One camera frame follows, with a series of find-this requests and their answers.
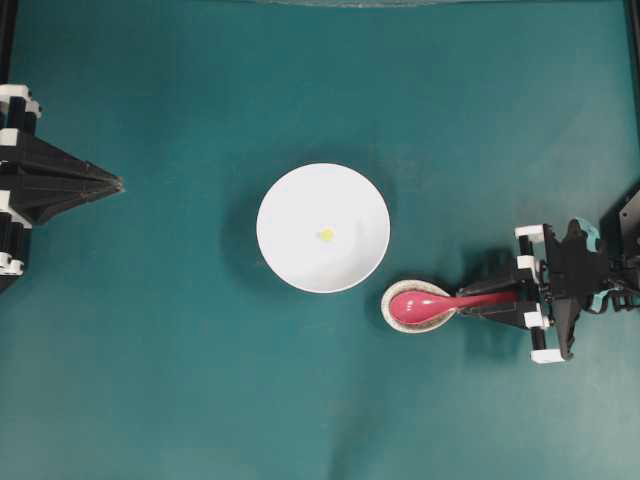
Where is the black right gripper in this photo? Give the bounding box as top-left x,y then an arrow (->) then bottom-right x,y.
456,224 -> 583,364

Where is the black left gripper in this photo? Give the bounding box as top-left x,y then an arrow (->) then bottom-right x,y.
1,83 -> 123,292

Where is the pink plastic spoon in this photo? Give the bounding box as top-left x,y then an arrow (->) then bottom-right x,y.
390,290 -> 518,325

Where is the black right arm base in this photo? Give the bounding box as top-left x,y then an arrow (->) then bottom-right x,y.
600,185 -> 639,290

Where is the speckled egg-shaped spoon rest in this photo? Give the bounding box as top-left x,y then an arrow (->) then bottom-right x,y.
381,280 -> 456,334

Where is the white round bowl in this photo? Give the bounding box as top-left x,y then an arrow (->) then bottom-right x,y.
256,163 -> 391,294

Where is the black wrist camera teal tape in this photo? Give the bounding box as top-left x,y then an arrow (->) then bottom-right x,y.
567,217 -> 639,315

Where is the black aluminium table frame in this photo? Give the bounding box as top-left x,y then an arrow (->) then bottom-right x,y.
624,0 -> 639,100

